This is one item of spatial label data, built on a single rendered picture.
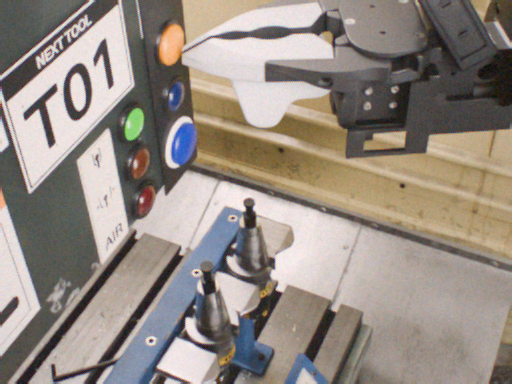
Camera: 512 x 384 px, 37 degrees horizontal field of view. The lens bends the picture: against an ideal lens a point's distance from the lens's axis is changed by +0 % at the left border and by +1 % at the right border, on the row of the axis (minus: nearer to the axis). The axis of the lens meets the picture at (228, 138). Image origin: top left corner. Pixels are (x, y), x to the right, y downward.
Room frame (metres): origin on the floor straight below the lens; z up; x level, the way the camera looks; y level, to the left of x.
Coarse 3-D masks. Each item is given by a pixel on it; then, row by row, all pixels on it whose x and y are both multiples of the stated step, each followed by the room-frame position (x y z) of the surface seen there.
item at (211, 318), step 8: (216, 280) 0.57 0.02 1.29; (200, 288) 0.56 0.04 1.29; (216, 288) 0.56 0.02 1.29; (200, 296) 0.55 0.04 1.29; (208, 296) 0.55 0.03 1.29; (216, 296) 0.55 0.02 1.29; (200, 304) 0.55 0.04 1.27; (208, 304) 0.55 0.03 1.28; (216, 304) 0.55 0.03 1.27; (224, 304) 0.56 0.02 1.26; (200, 312) 0.55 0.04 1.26; (208, 312) 0.54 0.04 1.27; (216, 312) 0.54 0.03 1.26; (224, 312) 0.55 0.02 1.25; (200, 320) 0.55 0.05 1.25; (208, 320) 0.54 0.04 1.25; (216, 320) 0.54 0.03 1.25; (224, 320) 0.55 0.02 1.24; (200, 328) 0.54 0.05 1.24; (208, 328) 0.54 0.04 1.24; (216, 328) 0.54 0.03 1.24; (224, 328) 0.54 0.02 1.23; (208, 336) 0.54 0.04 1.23
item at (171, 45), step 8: (168, 32) 0.39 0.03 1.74; (176, 32) 0.40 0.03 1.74; (168, 40) 0.39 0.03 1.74; (176, 40) 0.39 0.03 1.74; (160, 48) 0.39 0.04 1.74; (168, 48) 0.39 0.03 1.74; (176, 48) 0.39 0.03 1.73; (160, 56) 0.39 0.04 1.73; (168, 56) 0.39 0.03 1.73; (176, 56) 0.39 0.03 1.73; (168, 64) 0.39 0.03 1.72
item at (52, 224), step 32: (0, 0) 0.29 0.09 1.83; (32, 0) 0.31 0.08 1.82; (64, 0) 0.33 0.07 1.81; (128, 0) 0.37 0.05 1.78; (0, 32) 0.29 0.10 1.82; (32, 32) 0.31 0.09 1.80; (128, 32) 0.37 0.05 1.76; (0, 64) 0.28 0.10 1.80; (128, 96) 0.36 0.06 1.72; (96, 128) 0.33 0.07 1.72; (0, 160) 0.27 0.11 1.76; (64, 160) 0.30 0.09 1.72; (32, 192) 0.28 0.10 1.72; (64, 192) 0.30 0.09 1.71; (128, 192) 0.35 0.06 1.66; (32, 224) 0.28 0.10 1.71; (64, 224) 0.29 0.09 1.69; (128, 224) 0.34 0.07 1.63; (32, 256) 0.27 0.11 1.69; (64, 256) 0.29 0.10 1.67; (96, 256) 0.31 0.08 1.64; (64, 288) 0.28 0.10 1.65; (32, 320) 0.26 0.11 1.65
